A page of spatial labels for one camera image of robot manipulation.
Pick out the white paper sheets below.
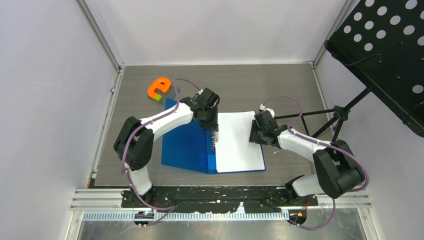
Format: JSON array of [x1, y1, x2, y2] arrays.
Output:
[[215, 111, 266, 174]]

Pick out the blue plastic folder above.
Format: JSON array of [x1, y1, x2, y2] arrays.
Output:
[[160, 97, 267, 175]]

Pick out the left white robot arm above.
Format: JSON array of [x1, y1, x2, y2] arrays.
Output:
[[113, 88, 220, 207]]

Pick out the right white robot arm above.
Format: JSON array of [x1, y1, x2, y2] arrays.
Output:
[[249, 110, 367, 205]]

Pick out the metal folder clip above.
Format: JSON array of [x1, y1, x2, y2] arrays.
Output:
[[210, 131, 219, 152]]

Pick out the grey lego baseplate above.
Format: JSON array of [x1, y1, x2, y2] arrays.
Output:
[[153, 86, 180, 106]]

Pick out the green lego brick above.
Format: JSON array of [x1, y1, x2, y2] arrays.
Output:
[[154, 94, 163, 102]]

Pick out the orange letter e block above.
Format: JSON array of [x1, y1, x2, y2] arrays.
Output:
[[147, 77, 171, 100]]

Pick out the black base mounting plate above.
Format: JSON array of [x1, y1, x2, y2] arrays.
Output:
[[120, 185, 319, 215]]

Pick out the black perforated music stand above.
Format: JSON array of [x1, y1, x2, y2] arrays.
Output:
[[269, 0, 424, 140]]

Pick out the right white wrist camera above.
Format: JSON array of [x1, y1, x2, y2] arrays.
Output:
[[259, 104, 275, 118]]

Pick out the aluminium frame rail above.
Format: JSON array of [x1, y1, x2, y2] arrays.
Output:
[[69, 186, 373, 212]]

